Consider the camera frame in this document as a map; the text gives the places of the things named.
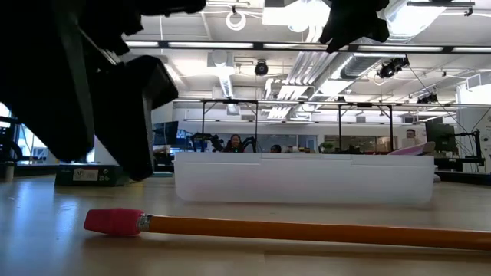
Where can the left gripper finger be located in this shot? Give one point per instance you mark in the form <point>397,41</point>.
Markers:
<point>130,115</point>
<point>42,76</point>

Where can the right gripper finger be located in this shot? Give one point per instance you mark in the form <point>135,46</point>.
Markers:
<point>339,34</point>
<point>374,28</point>

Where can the yellow green crayon box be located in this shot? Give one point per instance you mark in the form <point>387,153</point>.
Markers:
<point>111,176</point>

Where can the clear pencil case blue lid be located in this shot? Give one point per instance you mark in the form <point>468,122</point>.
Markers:
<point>303,180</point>

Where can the orange pencil pink eraser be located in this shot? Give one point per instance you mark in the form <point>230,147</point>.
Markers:
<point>268,230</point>

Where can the background black robot arm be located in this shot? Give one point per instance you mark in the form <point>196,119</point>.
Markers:
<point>249,142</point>
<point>207,140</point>

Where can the black computer monitor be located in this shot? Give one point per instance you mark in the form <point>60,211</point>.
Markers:
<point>165,133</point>
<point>441,136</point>

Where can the black overhead rig beam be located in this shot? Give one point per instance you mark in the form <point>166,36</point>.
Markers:
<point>259,46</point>

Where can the white cup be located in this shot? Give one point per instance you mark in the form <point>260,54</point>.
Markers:
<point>9,172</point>

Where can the person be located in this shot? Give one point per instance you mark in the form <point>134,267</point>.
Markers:
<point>275,148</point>
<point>410,140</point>
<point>234,143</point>

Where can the green potted plant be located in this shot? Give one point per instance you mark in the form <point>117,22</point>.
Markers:
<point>327,147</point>

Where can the black ceiling camera cluster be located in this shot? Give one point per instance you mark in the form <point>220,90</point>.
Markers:
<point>391,67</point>

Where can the black background station frame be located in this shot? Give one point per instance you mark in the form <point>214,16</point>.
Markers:
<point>364,104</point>
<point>230,101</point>

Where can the black dome ceiling camera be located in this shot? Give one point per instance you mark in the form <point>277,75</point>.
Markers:
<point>261,68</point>

